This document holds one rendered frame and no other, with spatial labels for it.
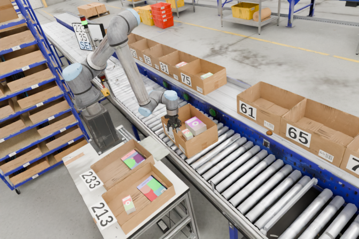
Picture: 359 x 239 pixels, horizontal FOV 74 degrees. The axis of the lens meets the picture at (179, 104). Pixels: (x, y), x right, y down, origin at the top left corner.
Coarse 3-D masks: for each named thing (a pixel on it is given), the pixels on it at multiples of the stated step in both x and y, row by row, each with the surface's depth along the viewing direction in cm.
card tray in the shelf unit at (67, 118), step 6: (66, 114) 300; (72, 114) 298; (54, 120) 294; (60, 120) 274; (66, 120) 278; (72, 120) 282; (36, 126) 272; (42, 126) 286; (48, 126) 269; (54, 126) 273; (60, 126) 277; (42, 132) 268; (48, 132) 272
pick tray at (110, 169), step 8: (128, 144) 193; (136, 144) 193; (112, 152) 185; (120, 152) 191; (128, 152) 195; (144, 152) 187; (104, 160) 183; (112, 160) 188; (120, 160) 189; (144, 160) 172; (152, 160) 177; (96, 168) 180; (104, 168) 185; (112, 168) 183; (120, 168) 182; (128, 168) 180; (136, 168) 169; (104, 176) 178; (112, 176) 176; (120, 176) 175; (104, 184) 160; (112, 184) 159
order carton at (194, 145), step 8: (184, 112) 211; (192, 112) 211; (200, 112) 197; (184, 120) 215; (200, 120) 203; (208, 120) 190; (184, 128) 208; (208, 128) 196; (216, 128) 182; (168, 136) 202; (176, 136) 182; (200, 136) 176; (208, 136) 181; (216, 136) 186; (176, 144) 191; (184, 144) 174; (192, 144) 176; (200, 144) 180; (208, 144) 185; (192, 152) 180
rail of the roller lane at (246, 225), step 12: (48, 36) 570; (60, 48) 475; (72, 60) 402; (96, 84) 317; (108, 96) 285; (120, 108) 261; (132, 120) 239; (144, 132) 223; (168, 156) 195; (180, 168) 183; (192, 180) 172; (204, 180) 162; (204, 192) 163; (216, 192) 153; (216, 204) 154; (228, 204) 145; (228, 216) 147; (240, 216) 138; (240, 228) 140; (252, 228) 132
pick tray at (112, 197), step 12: (144, 168) 169; (156, 168) 164; (132, 180) 166; (144, 180) 169; (168, 180) 154; (108, 192) 156; (120, 192) 162; (132, 192) 162; (168, 192) 150; (108, 204) 157; (120, 204) 156; (144, 204) 153; (156, 204) 147; (120, 216) 149; (132, 216) 147; (144, 216) 144; (132, 228) 141
